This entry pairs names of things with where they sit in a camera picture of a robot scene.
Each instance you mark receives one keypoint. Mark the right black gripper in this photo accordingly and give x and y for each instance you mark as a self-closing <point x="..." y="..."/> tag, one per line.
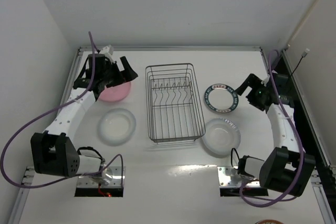
<point x="254" y="94"/>

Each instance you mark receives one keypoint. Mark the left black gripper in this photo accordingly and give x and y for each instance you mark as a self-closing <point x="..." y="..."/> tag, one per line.
<point x="115" y="72"/>

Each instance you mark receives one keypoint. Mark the pink plate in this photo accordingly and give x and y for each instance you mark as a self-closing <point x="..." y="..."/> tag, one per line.
<point x="115" y="94"/>

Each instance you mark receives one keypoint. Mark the blue rimmed patterned plate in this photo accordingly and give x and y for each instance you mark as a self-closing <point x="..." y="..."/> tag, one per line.
<point x="221" y="98"/>

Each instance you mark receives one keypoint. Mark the white plate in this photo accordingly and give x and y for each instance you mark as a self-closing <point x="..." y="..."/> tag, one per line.
<point x="116" y="127"/>
<point x="221" y="136"/>

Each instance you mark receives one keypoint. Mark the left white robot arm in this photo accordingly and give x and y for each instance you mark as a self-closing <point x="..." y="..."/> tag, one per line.
<point x="52" y="150"/>

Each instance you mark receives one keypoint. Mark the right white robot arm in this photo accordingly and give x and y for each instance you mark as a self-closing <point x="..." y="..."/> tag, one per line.
<point x="288" y="166"/>

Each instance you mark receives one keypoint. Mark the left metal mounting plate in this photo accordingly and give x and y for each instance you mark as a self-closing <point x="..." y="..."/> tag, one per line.
<point x="112" y="178"/>

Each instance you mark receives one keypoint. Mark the metal mounting plate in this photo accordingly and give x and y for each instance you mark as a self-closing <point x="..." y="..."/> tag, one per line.
<point x="112" y="178"/>
<point x="228" y="178"/>

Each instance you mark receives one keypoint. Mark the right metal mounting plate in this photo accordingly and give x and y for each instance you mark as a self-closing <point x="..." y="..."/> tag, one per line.
<point x="228" y="178"/>

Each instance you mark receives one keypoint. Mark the brown round object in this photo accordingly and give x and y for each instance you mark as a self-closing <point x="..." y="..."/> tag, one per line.
<point x="269" y="221"/>

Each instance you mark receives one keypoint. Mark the wire dish rack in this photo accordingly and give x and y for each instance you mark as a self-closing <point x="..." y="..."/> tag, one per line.
<point x="173" y="103"/>

